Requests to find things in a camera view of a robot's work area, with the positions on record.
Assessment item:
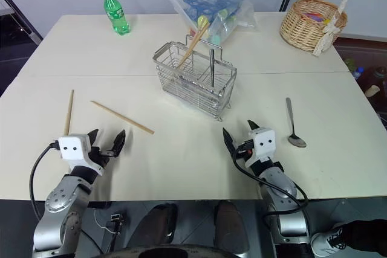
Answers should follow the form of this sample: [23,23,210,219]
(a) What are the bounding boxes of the green plastic soda bottle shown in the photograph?
[100,0,132,37]

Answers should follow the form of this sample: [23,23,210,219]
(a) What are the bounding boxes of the black metal frame pole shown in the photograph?
[0,0,44,42]

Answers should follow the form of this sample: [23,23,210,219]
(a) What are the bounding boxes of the black trouser leg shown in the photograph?
[340,218,387,254]

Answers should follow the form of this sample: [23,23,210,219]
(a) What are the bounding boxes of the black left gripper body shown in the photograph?
[89,146,111,169]

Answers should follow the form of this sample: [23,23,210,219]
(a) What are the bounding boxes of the colourful plastic pieces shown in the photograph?
[302,11,331,25]

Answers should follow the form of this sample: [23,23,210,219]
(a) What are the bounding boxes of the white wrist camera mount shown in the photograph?
[244,126,277,169]
[57,133,105,176]

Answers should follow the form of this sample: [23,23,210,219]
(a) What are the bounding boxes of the metal cutlery handle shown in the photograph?
[209,48,216,88]

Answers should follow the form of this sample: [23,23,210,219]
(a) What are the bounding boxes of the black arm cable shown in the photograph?
[232,146,310,221]
[28,142,60,221]

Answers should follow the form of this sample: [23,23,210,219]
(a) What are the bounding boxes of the wooden spoon in basket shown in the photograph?
[180,23,210,68]

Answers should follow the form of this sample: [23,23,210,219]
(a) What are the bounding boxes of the metal spoon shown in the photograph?
[285,97,307,149]

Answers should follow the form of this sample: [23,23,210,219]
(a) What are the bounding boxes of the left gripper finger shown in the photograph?
[87,128,100,150]
[109,129,127,158]

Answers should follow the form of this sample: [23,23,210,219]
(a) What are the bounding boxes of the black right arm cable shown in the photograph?
[232,146,310,221]

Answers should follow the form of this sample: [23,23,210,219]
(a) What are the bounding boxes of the wooden chopstick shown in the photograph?
[177,27,206,70]
[63,89,75,136]
[90,100,155,135]

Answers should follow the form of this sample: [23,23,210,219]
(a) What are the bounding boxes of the cork coloured stopper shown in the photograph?
[363,85,380,98]

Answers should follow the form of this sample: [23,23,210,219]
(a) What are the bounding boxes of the bottle with blue cap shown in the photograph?
[351,66,366,80]

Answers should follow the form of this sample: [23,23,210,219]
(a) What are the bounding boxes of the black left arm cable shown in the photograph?
[28,142,60,221]

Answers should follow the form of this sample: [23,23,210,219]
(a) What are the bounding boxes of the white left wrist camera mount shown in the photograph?
[57,133,105,176]

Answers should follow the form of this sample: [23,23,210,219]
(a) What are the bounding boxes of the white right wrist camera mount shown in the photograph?
[244,126,277,169]

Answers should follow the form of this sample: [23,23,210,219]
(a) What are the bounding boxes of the metal wire cutlery basket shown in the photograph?
[151,34,238,121]

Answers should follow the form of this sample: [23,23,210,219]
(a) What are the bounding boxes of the wicker basket with handle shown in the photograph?
[279,0,358,58]

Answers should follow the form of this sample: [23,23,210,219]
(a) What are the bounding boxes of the white sneaker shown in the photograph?
[310,222,346,257]

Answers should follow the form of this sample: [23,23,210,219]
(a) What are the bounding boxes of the small black connector box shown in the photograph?
[109,213,126,235]

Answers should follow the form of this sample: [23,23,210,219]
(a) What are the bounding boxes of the clear plastic bag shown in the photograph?
[164,0,259,46]

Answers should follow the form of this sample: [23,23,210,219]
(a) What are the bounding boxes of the thin white cable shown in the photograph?
[94,209,117,235]

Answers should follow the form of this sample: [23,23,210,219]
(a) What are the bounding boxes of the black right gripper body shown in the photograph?
[232,139,255,160]

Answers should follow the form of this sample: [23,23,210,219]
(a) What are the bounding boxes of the tube with green cap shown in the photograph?
[197,14,210,30]

